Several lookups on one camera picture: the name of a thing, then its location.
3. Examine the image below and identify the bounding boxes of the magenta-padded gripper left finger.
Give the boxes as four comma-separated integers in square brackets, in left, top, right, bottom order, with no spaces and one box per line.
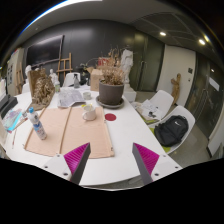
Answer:
[42,142,92,186]

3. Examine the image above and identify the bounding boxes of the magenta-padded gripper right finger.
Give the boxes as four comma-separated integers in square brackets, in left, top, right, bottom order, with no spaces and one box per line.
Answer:
[131,142,183,186]

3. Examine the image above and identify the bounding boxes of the blue-capped plastic drink bottle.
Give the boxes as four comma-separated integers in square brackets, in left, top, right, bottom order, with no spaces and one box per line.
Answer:
[27,107,48,141]

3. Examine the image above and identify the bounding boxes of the beige wooden drawing board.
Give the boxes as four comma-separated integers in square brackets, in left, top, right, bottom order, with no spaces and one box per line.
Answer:
[59,106,115,160]
[23,107,72,156]

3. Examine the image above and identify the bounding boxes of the black backpack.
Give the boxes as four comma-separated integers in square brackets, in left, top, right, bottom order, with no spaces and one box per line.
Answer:
[153,115,190,148]

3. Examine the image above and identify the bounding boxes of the white ceramic mug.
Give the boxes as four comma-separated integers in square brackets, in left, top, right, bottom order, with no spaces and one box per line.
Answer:
[81,103,98,122]

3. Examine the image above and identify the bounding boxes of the loose white papers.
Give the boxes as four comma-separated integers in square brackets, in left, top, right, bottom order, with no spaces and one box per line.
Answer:
[134,99,163,122]

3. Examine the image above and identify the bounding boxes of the flat round red coaster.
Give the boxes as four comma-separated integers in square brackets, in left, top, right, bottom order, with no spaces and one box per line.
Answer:
[104,113,117,122]

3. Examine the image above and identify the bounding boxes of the white plastic chair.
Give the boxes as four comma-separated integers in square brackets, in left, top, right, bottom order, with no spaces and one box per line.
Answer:
[133,89,175,119]
[63,72,81,88]
[148,105,196,155]

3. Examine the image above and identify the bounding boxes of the open grey newspaper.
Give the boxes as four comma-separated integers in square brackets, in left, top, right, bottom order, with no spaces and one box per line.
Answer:
[57,89,86,109]

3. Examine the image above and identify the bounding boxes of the dry plant in grey pot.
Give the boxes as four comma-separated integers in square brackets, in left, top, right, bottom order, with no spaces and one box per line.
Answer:
[96,48,126,107]

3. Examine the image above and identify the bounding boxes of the dark spray bottle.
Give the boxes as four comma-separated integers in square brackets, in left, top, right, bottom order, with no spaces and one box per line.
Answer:
[73,73,81,89]

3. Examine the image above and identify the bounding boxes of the colourful painted canvas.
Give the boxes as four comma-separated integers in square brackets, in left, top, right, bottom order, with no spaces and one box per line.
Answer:
[1,108,24,133]

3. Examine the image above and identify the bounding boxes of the brown carved wooden sculpture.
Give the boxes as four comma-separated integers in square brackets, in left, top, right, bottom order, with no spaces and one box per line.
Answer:
[27,68,56,112]

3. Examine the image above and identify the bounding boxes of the brown wooden figure statue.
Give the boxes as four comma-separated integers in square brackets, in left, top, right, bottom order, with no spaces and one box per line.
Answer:
[170,73,182,105]

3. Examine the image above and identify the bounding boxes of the brown cardboard box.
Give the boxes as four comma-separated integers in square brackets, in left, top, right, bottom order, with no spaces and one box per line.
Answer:
[89,68,105,92]

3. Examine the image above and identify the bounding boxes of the white plaster figure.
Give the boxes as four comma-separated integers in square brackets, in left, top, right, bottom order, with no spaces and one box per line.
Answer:
[49,68,60,86]
[24,64,33,79]

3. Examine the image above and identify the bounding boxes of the black storage boxes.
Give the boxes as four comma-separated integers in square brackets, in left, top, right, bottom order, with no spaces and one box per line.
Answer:
[0,94,19,119]

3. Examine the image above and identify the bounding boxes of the wooden easel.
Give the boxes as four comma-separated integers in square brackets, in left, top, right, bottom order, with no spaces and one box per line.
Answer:
[56,52,74,81]

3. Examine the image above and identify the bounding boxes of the red box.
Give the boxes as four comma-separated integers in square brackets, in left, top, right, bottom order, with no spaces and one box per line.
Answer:
[97,57,111,67]

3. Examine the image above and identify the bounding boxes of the white cabinet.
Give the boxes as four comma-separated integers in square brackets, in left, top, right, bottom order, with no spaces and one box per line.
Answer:
[6,48,26,96]

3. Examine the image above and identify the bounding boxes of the long ceiling light strip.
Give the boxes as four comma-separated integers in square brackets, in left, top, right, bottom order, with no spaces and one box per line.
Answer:
[21,0,101,34]

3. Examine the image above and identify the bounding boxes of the black wall screen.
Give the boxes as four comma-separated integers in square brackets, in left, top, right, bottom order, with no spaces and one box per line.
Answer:
[25,34,64,68]

